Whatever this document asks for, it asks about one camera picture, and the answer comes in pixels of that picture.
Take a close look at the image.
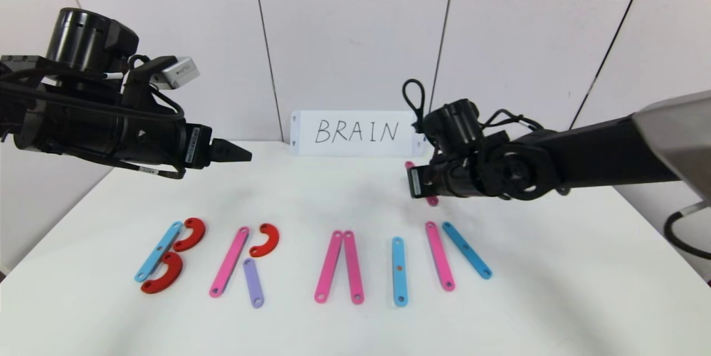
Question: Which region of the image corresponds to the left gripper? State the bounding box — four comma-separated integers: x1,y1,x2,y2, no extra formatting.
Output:
119,92,253,176

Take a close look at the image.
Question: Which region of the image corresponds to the small red arc piece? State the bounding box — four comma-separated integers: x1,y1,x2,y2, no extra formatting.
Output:
249,223,280,258

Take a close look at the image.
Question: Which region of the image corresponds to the long pink bar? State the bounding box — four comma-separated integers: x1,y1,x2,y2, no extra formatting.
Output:
314,230,343,304
404,161,439,207
209,226,251,298
343,230,365,305

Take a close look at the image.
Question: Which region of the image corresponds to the short purple bar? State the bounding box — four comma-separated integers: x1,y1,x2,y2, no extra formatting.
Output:
243,258,265,309

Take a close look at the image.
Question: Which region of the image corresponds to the short pink bar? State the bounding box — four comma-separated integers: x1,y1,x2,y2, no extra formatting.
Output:
425,221,457,292

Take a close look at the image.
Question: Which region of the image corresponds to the short blue bar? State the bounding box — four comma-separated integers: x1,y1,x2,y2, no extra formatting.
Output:
442,222,493,280

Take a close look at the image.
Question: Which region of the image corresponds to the white BRAIN sign card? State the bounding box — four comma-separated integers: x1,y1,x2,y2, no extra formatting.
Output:
290,111,424,157

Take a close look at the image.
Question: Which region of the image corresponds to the large red arc piece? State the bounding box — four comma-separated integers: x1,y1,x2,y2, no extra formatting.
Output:
173,218,207,252
141,251,184,294

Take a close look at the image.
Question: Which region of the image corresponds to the long blue bar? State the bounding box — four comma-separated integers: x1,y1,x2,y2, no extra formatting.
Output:
134,221,184,283
392,237,408,307

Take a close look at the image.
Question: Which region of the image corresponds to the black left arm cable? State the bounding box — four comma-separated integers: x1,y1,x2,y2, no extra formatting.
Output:
0,55,188,180

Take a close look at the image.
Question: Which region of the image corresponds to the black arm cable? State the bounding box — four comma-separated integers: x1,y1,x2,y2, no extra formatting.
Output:
664,202,711,260
0,55,188,180

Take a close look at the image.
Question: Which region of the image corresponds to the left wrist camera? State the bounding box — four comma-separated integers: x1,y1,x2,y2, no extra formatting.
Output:
156,56,201,90

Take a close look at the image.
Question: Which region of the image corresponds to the black left camera bracket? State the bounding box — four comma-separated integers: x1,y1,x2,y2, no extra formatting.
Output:
123,56,176,120

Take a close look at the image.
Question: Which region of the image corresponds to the black camera bracket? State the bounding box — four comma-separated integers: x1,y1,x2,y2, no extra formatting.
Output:
472,130,510,152
123,56,176,120

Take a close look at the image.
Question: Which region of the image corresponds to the black looped right cable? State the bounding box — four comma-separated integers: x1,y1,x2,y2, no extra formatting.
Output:
402,79,427,124

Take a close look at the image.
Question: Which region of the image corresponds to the black right camera bracket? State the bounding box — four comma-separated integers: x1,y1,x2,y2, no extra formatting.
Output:
472,130,510,152

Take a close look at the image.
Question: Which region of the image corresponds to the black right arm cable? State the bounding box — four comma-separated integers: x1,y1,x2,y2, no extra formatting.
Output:
664,202,711,260

